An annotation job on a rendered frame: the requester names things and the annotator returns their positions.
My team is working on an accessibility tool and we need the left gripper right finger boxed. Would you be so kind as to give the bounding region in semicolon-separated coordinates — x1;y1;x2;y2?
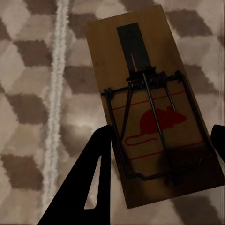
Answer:
210;124;225;162

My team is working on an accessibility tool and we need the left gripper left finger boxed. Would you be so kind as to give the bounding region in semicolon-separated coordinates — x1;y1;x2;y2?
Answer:
38;124;111;225

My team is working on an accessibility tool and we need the mousetrap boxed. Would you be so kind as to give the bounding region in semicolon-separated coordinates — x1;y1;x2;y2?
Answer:
83;5;225;209

